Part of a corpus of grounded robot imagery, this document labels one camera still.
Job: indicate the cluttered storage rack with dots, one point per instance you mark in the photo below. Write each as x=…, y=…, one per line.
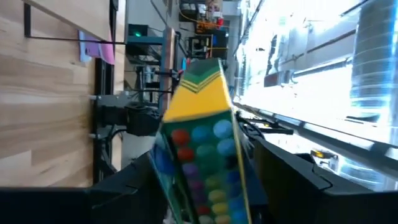
x=205, y=46

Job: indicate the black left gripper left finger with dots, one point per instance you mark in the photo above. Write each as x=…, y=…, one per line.
x=93, y=205

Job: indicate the black device green light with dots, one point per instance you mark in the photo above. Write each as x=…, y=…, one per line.
x=136, y=32

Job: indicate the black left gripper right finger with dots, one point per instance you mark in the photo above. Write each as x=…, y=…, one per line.
x=311, y=193

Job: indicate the blue-grey metal cart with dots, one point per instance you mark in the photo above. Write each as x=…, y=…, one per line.
x=146, y=40

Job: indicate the green yellow crayon box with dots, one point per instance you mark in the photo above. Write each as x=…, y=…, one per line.
x=202, y=149

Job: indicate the black aluminium table frame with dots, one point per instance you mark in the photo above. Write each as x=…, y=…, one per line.
x=104, y=77

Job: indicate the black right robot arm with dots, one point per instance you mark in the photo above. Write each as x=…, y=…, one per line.
x=143, y=119

